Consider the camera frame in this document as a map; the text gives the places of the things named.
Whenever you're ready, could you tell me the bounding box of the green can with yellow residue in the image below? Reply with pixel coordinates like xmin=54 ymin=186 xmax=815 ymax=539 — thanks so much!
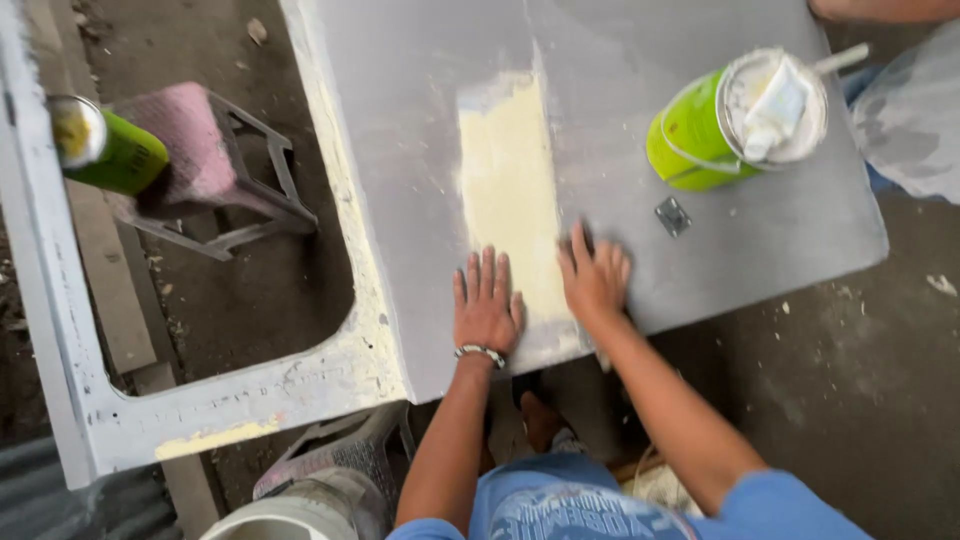
xmin=46 ymin=93 xmax=172 ymax=198

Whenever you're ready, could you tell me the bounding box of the person's left hand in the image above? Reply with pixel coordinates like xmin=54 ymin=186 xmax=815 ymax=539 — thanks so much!
xmin=451 ymin=246 xmax=526 ymax=357

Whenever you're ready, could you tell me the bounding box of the grey panel with cutout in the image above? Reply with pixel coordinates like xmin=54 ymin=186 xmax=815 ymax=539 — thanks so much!
xmin=0 ymin=0 xmax=891 ymax=492

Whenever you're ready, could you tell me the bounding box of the white plastic bucket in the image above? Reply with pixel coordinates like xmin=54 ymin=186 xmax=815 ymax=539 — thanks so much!
xmin=198 ymin=468 xmax=393 ymax=540

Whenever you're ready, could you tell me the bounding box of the white stirring stick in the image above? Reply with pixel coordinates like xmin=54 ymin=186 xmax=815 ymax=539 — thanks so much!
xmin=812 ymin=42 xmax=872 ymax=78

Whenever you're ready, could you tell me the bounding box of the white putty scraper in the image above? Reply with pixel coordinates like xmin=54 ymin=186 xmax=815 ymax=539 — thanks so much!
xmin=741 ymin=56 xmax=816 ymax=163

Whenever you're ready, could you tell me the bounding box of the beaded wrist bracelet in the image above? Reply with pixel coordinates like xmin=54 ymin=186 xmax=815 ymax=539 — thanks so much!
xmin=453 ymin=342 xmax=508 ymax=371

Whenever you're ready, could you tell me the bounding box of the person's foot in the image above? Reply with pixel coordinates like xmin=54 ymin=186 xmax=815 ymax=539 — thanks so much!
xmin=519 ymin=390 xmax=565 ymax=456

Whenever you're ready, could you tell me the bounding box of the grey corrugated sheet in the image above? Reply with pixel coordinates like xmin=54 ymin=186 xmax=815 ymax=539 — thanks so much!
xmin=0 ymin=435 xmax=186 ymax=540

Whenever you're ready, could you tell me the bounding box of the small square metal blade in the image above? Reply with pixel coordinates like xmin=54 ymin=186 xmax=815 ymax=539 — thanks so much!
xmin=654 ymin=196 xmax=693 ymax=240

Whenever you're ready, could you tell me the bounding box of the grey plastic stool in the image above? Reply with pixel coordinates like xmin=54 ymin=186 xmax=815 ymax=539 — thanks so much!
xmin=252 ymin=400 xmax=418 ymax=519

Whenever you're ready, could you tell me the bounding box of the person's right hand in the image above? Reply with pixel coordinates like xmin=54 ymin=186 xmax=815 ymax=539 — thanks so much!
xmin=556 ymin=221 xmax=633 ymax=331

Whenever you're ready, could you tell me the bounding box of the grey stool with pink cushion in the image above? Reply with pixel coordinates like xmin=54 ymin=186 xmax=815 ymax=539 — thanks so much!
xmin=103 ymin=81 xmax=321 ymax=263

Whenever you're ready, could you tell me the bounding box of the person's blue shirt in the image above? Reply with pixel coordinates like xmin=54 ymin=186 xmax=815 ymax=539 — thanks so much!
xmin=385 ymin=452 xmax=876 ymax=540

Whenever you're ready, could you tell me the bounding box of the green putty can with scraper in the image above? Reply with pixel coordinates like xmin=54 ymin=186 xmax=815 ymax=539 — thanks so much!
xmin=645 ymin=46 xmax=831 ymax=193

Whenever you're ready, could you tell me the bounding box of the wooden plank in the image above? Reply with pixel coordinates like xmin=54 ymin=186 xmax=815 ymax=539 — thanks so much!
xmin=21 ymin=0 xmax=160 ymax=376

